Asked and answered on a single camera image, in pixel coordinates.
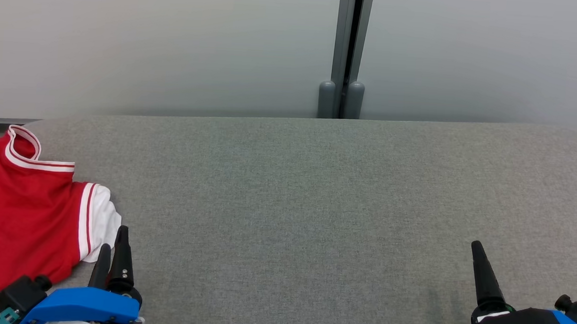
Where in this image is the grey metal floor rail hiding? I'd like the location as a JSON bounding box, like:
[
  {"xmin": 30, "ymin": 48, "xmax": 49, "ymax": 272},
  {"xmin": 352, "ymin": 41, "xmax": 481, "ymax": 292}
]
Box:
[{"xmin": 0, "ymin": 109, "xmax": 42, "ymax": 150}]

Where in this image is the grey vertical door frame post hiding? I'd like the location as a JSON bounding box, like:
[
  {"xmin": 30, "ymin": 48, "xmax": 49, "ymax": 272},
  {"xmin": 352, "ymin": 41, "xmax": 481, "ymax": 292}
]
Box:
[{"xmin": 327, "ymin": 0, "xmax": 375, "ymax": 121}]

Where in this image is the left gripper blue-covered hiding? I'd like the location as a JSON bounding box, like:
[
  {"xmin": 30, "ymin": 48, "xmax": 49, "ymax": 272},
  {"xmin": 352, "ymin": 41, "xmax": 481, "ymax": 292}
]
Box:
[{"xmin": 18, "ymin": 219, "xmax": 152, "ymax": 324}]

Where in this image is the red shirt with white sleeves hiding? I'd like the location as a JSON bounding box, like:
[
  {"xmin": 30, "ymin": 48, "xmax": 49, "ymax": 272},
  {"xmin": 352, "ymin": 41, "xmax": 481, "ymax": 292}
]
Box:
[{"xmin": 0, "ymin": 123, "xmax": 128, "ymax": 298}]

